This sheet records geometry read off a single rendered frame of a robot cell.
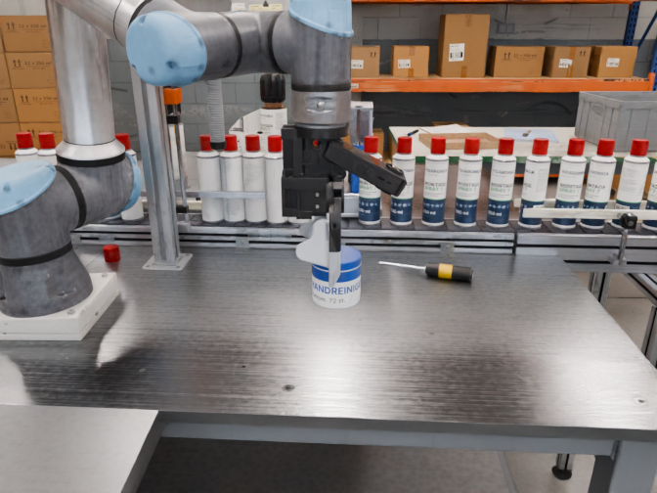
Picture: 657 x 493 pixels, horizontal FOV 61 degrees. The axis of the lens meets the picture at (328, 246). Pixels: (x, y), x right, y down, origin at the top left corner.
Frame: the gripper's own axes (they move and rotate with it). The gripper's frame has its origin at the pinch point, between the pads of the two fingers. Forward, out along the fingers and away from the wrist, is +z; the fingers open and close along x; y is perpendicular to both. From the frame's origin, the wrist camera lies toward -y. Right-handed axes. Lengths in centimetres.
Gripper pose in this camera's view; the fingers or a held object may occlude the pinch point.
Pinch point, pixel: (336, 267)
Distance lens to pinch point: 78.4
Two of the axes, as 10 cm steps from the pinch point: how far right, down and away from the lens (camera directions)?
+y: -10.0, -0.1, 0.1
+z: 0.0, 9.3, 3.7
